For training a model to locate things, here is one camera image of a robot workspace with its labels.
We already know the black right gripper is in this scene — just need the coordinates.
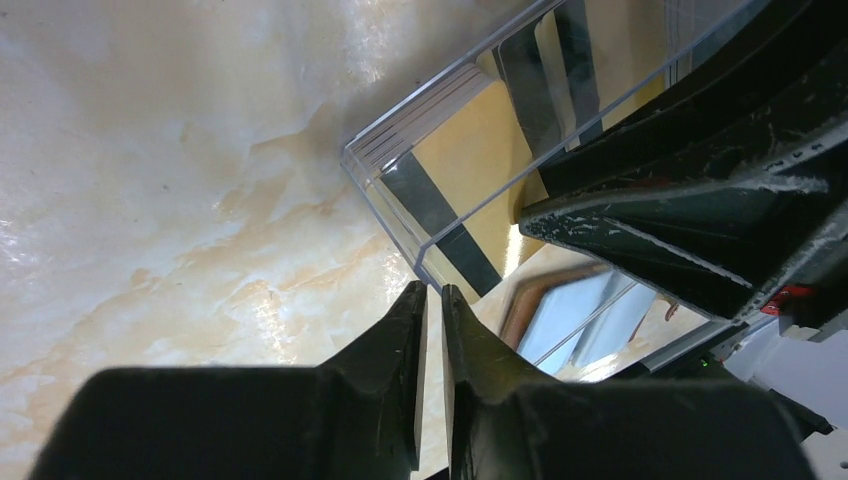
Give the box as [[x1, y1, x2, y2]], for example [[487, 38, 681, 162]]
[[520, 0, 847, 327]]

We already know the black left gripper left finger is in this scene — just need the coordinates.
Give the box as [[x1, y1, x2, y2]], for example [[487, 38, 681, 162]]
[[30, 281, 427, 479]]

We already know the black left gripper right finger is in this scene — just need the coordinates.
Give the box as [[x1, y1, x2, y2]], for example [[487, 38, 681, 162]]
[[441, 285, 815, 479]]

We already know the brown leather card holder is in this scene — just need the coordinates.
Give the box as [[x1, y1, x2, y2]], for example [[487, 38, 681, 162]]
[[496, 263, 700, 382]]

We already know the clear acrylic card box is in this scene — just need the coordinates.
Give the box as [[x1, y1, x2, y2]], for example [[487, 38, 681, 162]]
[[342, 1, 760, 302]]

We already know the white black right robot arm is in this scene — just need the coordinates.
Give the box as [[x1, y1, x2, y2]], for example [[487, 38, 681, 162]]
[[520, 1, 847, 477]]

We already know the yellow card in box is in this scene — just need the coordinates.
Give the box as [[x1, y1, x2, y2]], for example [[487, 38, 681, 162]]
[[382, 80, 542, 302]]

